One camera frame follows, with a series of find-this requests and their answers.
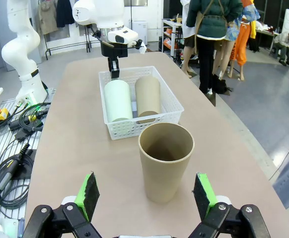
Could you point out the black metal clothes rack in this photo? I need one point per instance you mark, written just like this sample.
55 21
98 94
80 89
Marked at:
67 45

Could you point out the beige hanging coat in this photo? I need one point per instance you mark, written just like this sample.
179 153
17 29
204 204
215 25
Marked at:
46 17

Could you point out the white storage shelf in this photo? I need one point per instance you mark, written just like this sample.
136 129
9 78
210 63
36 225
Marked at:
170 34

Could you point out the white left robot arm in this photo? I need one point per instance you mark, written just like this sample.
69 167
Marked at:
20 44

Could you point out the mannequin in white coat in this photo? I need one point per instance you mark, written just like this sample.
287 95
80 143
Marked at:
188 24

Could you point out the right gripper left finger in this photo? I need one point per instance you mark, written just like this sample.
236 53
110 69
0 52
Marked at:
80 198

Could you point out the dark hanging coat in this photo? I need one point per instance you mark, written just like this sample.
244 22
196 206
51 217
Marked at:
65 12

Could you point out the tall pale green cup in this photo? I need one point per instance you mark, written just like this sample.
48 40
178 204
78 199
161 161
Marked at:
117 101

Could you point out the tall brown cup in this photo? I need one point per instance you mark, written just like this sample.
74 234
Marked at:
162 173
148 96

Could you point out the white perforated plastic basket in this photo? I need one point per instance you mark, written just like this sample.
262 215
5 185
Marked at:
169 104

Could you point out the seated person in grey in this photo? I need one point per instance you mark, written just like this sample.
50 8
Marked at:
283 42

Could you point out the mannequin in blue patterned garment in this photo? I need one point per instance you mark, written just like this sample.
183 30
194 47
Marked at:
231 32

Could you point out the black yellow handheld pendant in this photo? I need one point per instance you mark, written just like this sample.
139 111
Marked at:
9 171

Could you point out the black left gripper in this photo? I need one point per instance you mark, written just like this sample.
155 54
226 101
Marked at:
114 52

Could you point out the mannequin in orange clothes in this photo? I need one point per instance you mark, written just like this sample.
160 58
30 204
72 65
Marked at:
240 42

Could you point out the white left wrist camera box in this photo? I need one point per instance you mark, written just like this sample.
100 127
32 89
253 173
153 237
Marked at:
123 37

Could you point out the black bag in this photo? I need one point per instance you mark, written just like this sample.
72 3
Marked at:
220 85

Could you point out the grey slotted metal platform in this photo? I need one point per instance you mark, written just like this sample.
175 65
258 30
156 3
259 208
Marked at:
0 145

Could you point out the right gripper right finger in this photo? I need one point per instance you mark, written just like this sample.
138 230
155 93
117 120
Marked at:
209 198

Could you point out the figure in dark green jacket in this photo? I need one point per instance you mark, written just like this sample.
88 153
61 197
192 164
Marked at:
209 19

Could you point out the yellow emergency stop box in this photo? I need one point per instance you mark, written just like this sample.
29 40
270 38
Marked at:
1 115

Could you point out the white air purifier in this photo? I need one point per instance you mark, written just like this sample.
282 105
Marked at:
139 32

